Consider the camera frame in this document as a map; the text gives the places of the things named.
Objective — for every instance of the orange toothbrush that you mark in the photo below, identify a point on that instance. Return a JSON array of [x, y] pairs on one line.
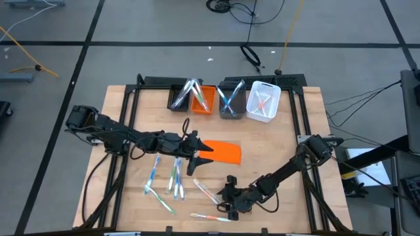
[[210, 217], [205, 190], [267, 100], [260, 98]]

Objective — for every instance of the black wheeled object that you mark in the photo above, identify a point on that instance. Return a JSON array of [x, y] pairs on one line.
[[4, 109]]

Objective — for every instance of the grey desk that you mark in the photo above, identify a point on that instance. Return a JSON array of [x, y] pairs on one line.
[[405, 223]]

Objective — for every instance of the white perforated basket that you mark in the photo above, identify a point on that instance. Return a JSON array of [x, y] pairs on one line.
[[274, 111]]

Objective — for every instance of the black plastic basket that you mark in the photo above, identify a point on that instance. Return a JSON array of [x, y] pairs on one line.
[[170, 98]]

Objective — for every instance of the black glove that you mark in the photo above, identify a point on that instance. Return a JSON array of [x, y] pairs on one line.
[[356, 189]]

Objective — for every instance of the black table clamp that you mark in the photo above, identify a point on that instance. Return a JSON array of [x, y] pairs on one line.
[[169, 229], [264, 231]]

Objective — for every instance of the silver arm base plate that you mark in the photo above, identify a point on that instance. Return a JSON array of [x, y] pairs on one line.
[[301, 139], [93, 141]]

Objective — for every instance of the purple toothbrush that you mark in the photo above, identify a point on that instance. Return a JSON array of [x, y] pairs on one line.
[[186, 93], [180, 188], [180, 94]]

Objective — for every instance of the yellow tag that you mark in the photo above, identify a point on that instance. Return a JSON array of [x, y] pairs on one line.
[[348, 176]]

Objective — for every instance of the grey plastic bin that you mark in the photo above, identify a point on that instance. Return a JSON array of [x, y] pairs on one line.
[[241, 108]]

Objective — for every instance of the green toothbrush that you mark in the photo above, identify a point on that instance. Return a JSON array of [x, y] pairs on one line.
[[203, 96], [160, 199], [199, 95], [172, 173]]

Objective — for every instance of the black keyboard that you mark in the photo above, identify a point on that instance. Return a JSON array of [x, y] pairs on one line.
[[413, 190]]

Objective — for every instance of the orange plastic basket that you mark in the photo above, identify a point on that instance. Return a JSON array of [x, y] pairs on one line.
[[211, 98]]

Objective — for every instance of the black perforated plate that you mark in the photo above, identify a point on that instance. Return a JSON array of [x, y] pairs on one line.
[[288, 79]]

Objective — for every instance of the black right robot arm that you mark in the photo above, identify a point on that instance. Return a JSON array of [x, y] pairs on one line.
[[285, 170]]

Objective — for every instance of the silver edge rail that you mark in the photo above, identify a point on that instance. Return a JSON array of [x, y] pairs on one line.
[[123, 234]]

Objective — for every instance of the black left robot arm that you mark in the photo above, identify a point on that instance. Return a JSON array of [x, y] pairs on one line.
[[108, 126]]

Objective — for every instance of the black diagonal bar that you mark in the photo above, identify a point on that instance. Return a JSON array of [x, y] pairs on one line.
[[387, 147]]

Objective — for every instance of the white box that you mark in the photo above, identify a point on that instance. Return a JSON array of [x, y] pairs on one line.
[[374, 173]]

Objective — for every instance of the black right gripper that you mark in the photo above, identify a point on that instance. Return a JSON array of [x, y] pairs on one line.
[[244, 198]]

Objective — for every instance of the black flat plate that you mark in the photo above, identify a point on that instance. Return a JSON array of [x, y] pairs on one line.
[[154, 81]]

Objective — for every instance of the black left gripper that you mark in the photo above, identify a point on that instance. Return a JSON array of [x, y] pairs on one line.
[[177, 144]]

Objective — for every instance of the grey-blue furniture leg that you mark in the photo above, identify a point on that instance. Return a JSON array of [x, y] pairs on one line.
[[16, 78]]

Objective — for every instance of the grey cabinet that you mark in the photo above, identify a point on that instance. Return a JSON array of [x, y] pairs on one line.
[[411, 111]]

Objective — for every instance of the blue toothbrush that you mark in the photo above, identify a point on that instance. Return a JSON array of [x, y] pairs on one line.
[[238, 90], [152, 173], [225, 100], [176, 180]]

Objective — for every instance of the orange flat mat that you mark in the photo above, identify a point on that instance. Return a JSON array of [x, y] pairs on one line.
[[226, 154]]

